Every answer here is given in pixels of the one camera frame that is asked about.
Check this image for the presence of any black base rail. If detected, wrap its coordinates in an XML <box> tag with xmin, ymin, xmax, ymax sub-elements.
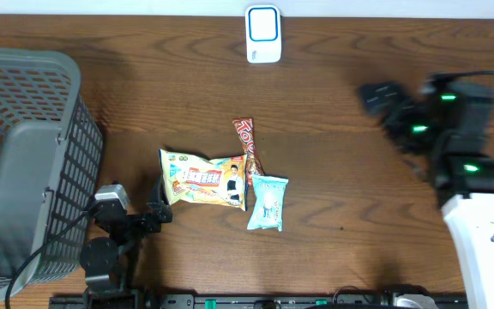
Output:
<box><xmin>49</xmin><ymin>293</ymin><xmax>471</xmax><ymax>309</ymax></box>

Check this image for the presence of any light teal snack packet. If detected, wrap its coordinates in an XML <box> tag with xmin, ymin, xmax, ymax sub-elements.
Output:
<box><xmin>247</xmin><ymin>175</ymin><xmax>289</xmax><ymax>232</ymax></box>

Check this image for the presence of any red Top chocolate bar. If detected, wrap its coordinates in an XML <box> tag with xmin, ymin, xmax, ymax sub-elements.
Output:
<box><xmin>232</xmin><ymin>118</ymin><xmax>264</xmax><ymax>186</ymax></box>

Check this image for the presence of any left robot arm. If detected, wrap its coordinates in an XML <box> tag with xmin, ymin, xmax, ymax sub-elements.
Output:
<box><xmin>80</xmin><ymin>179</ymin><xmax>173</xmax><ymax>309</ymax></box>

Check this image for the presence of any yellow snack chip bag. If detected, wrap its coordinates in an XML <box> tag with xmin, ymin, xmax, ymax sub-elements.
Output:
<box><xmin>159</xmin><ymin>149</ymin><xmax>247</xmax><ymax>211</ymax></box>

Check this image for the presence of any grey plastic mesh basket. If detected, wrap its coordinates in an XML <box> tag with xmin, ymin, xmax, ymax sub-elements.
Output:
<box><xmin>0</xmin><ymin>48</ymin><xmax>103</xmax><ymax>302</ymax></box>

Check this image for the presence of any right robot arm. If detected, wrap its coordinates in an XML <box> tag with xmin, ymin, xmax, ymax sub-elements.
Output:
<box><xmin>358</xmin><ymin>72</ymin><xmax>494</xmax><ymax>308</ymax></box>

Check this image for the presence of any white barcode scanner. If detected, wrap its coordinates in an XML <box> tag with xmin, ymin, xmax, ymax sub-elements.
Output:
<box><xmin>244</xmin><ymin>4</ymin><xmax>282</xmax><ymax>64</ymax></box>

